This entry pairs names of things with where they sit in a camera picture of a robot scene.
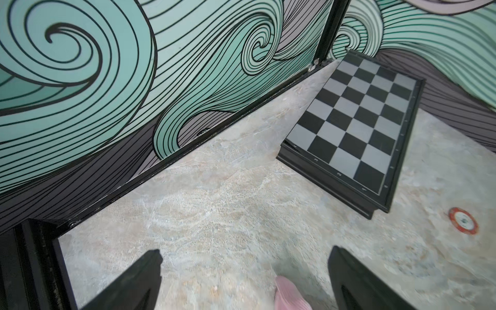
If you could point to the black white chessboard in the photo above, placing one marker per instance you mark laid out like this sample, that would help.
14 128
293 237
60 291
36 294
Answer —
352 139

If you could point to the pink cloth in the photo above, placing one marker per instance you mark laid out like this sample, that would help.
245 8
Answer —
288 297

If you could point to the black corner frame post left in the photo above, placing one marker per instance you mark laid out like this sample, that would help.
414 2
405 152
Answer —
329 34

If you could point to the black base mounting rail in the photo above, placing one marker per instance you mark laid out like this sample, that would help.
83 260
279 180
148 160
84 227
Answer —
33 270

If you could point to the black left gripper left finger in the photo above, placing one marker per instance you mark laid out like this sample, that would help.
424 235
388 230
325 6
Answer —
136 288

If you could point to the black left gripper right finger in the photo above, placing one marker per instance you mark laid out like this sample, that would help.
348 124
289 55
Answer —
356 287

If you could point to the red poker chip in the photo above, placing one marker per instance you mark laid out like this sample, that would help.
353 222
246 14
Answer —
463 221

